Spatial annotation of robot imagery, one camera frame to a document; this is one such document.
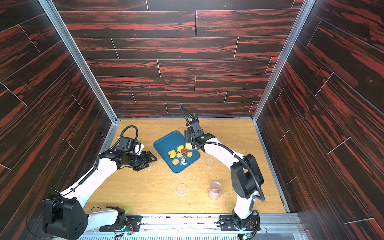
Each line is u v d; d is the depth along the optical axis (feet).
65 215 1.30
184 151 3.24
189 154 3.23
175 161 3.15
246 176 1.54
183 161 3.13
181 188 2.83
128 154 2.25
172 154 3.23
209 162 3.16
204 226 2.42
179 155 3.23
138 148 2.27
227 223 2.40
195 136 2.22
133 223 2.41
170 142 3.62
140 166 2.39
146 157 2.39
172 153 3.24
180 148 3.33
